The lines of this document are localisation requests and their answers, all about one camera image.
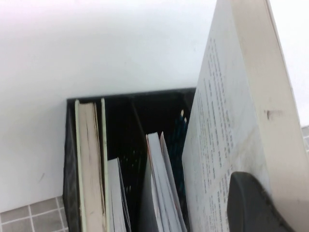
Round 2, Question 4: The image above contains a white book orange stripe spine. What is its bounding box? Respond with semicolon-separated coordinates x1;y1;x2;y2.
139;131;188;232

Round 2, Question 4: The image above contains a teal hardcover mechanical design book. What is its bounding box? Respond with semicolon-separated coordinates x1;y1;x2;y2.
74;98;109;232

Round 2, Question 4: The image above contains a black plastic book stand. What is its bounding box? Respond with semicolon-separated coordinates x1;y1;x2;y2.
63;87;197;232

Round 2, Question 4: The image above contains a black spine mobile robot book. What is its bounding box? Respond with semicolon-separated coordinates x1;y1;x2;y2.
106;157;132;232

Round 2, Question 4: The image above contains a grey checked tablecloth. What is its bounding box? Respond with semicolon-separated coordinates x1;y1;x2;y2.
0;119;309;232

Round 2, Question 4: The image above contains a white self-driving book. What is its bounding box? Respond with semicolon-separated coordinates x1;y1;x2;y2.
181;0;309;232

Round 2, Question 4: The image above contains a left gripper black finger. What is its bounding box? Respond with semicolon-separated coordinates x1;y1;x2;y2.
226;171;298;232

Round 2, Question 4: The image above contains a teal paperback book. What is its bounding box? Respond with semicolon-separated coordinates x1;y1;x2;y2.
168;108;188;194

